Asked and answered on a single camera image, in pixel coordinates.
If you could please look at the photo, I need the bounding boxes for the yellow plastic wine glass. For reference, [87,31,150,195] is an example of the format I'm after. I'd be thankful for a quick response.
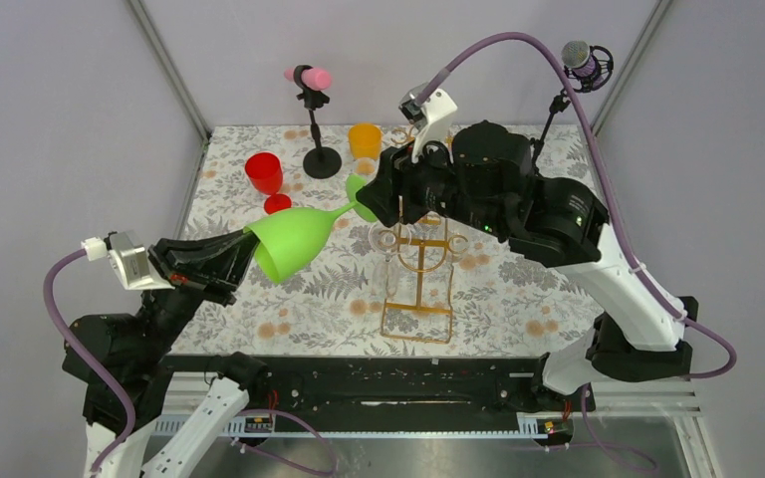
[348,123,383,175]

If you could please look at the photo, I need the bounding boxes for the gold wire wine glass rack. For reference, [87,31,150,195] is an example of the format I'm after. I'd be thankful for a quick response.
[380,212,456,345]

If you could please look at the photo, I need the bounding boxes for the red plastic wine glass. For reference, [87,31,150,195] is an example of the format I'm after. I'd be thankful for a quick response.
[244,151,293,214]

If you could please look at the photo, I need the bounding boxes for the floral patterned tablecloth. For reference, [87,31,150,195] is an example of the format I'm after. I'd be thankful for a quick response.
[174,125,600,357]

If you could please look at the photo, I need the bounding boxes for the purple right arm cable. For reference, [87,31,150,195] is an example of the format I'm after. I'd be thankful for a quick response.
[415,31,739,476]

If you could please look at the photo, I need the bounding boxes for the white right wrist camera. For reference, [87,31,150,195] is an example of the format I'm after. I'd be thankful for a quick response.
[399,83,458,163]

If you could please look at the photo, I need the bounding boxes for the green plastic wine glass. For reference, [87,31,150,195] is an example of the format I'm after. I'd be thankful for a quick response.
[244,174,378,284]

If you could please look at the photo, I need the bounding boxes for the clear wine glass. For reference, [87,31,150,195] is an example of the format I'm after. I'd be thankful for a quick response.
[446,219,470,264]
[368,223,411,300]

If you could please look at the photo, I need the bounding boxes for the tripod stand with purple microphone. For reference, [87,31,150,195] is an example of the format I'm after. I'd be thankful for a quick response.
[532,40,615,165]

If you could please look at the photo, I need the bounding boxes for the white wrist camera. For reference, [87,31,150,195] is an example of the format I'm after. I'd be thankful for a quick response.
[399,83,458,163]
[81,231,173,291]

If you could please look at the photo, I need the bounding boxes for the black stand with pink microphone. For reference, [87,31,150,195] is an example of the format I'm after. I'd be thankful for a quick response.
[284,65,342,179]

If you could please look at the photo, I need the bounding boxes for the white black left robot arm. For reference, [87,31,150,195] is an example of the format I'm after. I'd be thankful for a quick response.
[58,230,270,477]

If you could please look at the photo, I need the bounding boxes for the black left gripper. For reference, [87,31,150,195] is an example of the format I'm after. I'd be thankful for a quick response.
[141,222,268,360]

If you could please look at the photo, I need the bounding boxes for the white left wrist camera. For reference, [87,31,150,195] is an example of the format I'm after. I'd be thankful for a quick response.
[81,231,173,291]

